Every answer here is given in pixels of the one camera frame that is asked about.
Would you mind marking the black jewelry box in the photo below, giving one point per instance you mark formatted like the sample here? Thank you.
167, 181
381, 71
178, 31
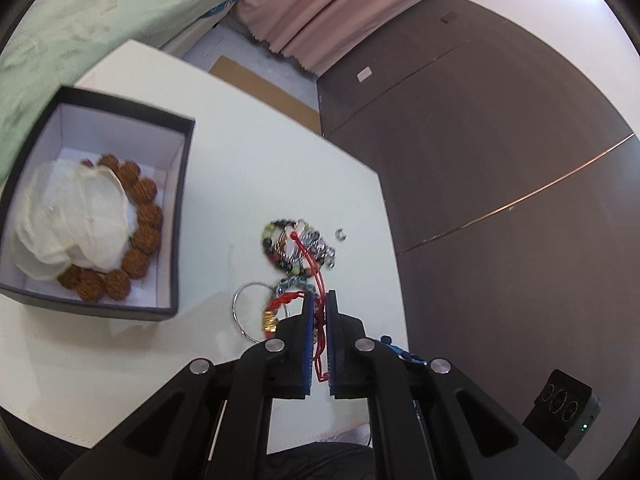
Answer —
100, 308

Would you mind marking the flat cardboard sheet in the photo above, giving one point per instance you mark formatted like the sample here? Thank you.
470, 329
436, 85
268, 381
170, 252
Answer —
265, 90

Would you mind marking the dark wall switch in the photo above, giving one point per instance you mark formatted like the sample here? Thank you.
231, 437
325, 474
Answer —
448, 17

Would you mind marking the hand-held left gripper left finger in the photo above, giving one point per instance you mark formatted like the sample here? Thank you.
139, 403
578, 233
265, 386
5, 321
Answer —
307, 345

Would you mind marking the dark cloth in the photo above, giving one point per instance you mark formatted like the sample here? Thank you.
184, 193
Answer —
320, 462

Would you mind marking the white wall socket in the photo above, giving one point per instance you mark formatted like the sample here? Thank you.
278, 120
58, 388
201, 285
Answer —
365, 74

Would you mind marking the white fabric flower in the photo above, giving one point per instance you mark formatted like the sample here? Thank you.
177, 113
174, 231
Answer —
75, 220

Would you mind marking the pink curtain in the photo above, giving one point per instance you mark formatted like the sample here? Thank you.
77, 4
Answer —
325, 10

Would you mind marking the silver bangle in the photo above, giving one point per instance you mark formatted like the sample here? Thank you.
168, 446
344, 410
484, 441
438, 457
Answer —
234, 307

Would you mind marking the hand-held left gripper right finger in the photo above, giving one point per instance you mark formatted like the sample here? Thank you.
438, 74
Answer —
330, 345

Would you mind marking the blue printed bedsheet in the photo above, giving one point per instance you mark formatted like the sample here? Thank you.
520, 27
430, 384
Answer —
222, 6

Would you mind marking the bed with green blanket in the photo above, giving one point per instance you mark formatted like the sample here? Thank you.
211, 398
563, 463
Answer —
100, 20

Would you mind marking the white square table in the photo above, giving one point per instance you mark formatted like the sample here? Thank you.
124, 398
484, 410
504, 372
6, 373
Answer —
250, 160

